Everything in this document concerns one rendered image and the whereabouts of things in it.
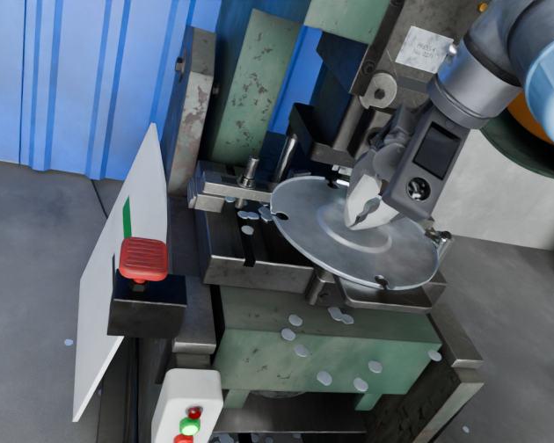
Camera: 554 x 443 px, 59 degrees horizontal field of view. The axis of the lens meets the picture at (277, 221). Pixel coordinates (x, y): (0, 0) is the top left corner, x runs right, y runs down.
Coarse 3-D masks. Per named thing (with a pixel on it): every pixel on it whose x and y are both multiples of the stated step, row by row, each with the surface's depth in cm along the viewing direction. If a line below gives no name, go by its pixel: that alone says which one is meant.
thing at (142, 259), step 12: (132, 240) 64; (144, 240) 65; (156, 240) 65; (120, 252) 62; (132, 252) 62; (144, 252) 63; (156, 252) 63; (120, 264) 60; (132, 264) 60; (144, 264) 61; (156, 264) 62; (168, 264) 63; (132, 276) 60; (144, 276) 60; (156, 276) 61
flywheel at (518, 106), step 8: (520, 96) 95; (512, 104) 96; (520, 104) 94; (512, 112) 96; (520, 112) 94; (528, 112) 92; (520, 120) 94; (528, 120) 92; (536, 120) 90; (528, 128) 92; (536, 128) 90; (536, 136) 90; (544, 136) 88; (552, 144) 86
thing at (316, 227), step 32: (288, 192) 83; (320, 192) 87; (288, 224) 75; (320, 224) 78; (384, 224) 85; (416, 224) 88; (320, 256) 71; (352, 256) 73; (384, 256) 76; (416, 256) 79
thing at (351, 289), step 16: (320, 272) 79; (320, 288) 80; (336, 288) 81; (352, 288) 67; (368, 288) 68; (384, 288) 69; (416, 288) 72; (320, 304) 82; (336, 304) 83; (352, 304) 65; (368, 304) 66; (384, 304) 67; (400, 304) 68; (416, 304) 69; (432, 304) 70
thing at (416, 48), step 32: (416, 0) 64; (448, 0) 65; (480, 0) 66; (416, 32) 67; (448, 32) 68; (384, 64) 69; (416, 64) 70; (320, 96) 82; (352, 96) 71; (384, 96) 70; (416, 96) 73; (320, 128) 80; (352, 128) 74
